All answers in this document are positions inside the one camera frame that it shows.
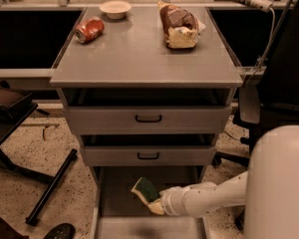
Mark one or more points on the white ceramic bowl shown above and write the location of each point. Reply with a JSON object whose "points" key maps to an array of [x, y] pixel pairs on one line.
{"points": [[116, 9]]}

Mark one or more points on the green and yellow sponge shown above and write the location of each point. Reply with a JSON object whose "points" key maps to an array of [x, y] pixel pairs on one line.
{"points": [[145, 191]]}

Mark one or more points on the brown box on stand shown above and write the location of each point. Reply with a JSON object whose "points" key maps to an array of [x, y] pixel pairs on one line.
{"points": [[13, 101]]}

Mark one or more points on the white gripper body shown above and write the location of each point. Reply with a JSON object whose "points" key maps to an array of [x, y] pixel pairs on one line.
{"points": [[171, 199]]}

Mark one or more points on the grey drawer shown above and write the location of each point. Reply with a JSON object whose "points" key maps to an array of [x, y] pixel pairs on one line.
{"points": [[119, 214], [147, 155], [146, 120]]}

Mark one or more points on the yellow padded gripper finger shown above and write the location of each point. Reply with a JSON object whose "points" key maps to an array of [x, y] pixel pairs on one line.
{"points": [[156, 207]]}

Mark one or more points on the black shoe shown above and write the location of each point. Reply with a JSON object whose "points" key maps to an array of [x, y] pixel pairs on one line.
{"points": [[61, 231]]}

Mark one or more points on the black office chair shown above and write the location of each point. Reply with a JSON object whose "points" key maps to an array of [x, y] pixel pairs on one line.
{"points": [[278, 89]]}

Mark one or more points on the grey drawer cabinet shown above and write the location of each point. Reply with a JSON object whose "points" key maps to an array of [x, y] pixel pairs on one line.
{"points": [[130, 66]]}

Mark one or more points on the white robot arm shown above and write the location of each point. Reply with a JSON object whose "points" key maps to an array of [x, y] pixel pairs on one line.
{"points": [[269, 190]]}

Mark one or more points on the middle grey drawer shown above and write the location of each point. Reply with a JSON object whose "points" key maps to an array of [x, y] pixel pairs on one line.
{"points": [[147, 155]]}

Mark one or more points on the bottom grey drawer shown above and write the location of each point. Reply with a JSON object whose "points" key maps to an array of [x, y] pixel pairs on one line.
{"points": [[119, 214]]}

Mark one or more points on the crushed red soda can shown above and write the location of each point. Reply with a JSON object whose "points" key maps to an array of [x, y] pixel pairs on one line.
{"points": [[89, 30]]}

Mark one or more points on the top grey drawer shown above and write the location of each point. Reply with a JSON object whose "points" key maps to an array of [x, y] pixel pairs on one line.
{"points": [[146, 120]]}

